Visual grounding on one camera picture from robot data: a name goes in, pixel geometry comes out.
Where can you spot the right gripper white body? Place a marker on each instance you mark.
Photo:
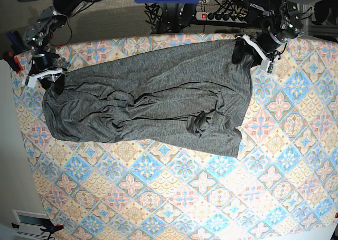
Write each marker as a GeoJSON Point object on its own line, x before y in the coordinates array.
{"type": "Point", "coordinates": [49, 75]}

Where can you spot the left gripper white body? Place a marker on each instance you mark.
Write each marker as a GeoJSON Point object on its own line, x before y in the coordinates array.
{"type": "Point", "coordinates": [267, 63]}

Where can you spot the grey t-shirt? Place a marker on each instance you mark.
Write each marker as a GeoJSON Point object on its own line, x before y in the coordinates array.
{"type": "Point", "coordinates": [189, 96]}

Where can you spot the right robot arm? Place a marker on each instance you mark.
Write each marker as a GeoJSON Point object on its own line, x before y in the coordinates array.
{"type": "Point", "coordinates": [37, 38]}

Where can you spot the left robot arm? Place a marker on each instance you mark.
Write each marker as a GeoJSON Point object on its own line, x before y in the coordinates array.
{"type": "Point", "coordinates": [279, 20]}

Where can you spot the red black table clamp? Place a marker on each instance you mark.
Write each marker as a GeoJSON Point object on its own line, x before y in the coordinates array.
{"type": "Point", "coordinates": [13, 61]}

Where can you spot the white power strip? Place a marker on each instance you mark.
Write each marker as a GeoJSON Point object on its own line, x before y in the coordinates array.
{"type": "Point", "coordinates": [220, 17]}

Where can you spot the patterned tile tablecloth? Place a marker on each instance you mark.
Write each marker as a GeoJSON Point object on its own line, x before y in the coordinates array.
{"type": "Point", "coordinates": [284, 180]}

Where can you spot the white floor vent box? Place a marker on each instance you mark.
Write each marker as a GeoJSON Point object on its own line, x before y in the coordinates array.
{"type": "Point", "coordinates": [29, 224]}

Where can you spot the blue black bottom clamp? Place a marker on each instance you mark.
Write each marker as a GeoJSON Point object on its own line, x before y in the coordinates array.
{"type": "Point", "coordinates": [51, 229]}

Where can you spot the blue handled clamp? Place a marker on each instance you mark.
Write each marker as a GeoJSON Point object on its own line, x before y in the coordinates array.
{"type": "Point", "coordinates": [17, 43]}

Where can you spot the aluminium frame post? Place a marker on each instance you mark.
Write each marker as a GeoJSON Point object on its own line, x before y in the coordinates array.
{"type": "Point", "coordinates": [306, 12]}

